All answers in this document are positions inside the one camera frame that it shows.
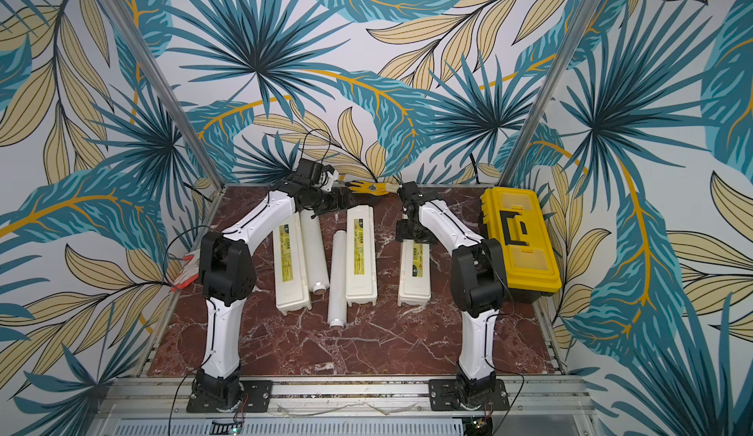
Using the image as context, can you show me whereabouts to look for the left thick wrap roll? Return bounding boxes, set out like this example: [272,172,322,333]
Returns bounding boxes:
[300,210,329,295]

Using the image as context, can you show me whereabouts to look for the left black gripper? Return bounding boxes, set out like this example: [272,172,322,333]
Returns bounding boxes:
[309,185,359,216]

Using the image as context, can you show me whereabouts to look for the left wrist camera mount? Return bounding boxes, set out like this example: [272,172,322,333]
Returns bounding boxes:
[320,165,338,192]

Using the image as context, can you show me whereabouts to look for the white dispenser box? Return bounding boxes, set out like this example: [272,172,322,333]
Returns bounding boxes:
[273,214,311,316]
[345,206,378,306]

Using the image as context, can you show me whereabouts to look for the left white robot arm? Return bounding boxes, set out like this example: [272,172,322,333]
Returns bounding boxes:
[198,160,350,380]

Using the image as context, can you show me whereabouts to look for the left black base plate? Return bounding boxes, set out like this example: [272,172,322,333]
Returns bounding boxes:
[186,379,274,416]

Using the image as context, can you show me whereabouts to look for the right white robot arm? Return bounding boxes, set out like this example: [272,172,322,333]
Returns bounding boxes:
[396,182,508,383]

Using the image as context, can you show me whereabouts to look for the thin middle wrap roll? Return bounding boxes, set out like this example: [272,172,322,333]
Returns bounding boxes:
[327,230,347,328]

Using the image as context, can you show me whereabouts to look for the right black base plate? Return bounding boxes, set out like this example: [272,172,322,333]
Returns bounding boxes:
[427,375,510,412]

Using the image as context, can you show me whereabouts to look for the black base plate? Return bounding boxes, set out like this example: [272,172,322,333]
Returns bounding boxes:
[427,375,510,412]
[186,379,274,416]

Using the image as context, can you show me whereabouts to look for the yellow black toolbox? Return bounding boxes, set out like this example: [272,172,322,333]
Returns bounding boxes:
[480,187,563,303]

